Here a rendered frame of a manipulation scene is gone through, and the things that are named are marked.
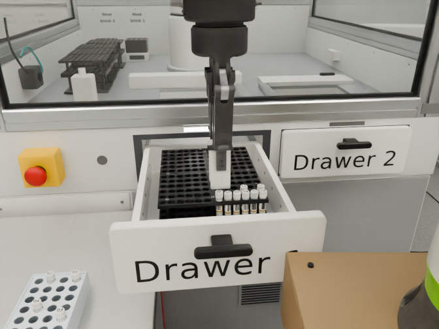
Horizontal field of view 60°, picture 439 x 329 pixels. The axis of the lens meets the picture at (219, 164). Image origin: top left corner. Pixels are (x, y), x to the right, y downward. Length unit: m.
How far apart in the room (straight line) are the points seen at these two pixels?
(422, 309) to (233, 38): 0.37
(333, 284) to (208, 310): 0.62
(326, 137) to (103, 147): 0.47
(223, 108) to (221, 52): 0.07
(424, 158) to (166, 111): 0.61
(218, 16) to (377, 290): 0.38
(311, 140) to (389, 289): 0.40
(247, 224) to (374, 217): 0.57
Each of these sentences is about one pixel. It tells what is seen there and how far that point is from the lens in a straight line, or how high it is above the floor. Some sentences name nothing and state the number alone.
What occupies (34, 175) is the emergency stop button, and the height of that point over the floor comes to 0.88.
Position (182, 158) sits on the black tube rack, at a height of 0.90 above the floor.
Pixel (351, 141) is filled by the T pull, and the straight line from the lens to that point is 0.85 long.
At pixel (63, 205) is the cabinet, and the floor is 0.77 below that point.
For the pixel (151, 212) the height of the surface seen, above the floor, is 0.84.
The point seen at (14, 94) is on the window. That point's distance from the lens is 0.85.
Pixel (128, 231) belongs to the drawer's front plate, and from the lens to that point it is 0.51.
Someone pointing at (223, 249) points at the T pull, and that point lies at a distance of 0.49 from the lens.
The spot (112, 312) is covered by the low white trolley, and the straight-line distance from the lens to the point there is 0.64.
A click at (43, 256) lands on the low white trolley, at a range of 0.78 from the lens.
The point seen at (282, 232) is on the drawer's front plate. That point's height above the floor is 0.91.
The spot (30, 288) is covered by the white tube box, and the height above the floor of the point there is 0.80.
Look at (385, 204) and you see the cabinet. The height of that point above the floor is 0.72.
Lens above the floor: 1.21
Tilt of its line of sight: 25 degrees down
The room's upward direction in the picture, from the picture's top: straight up
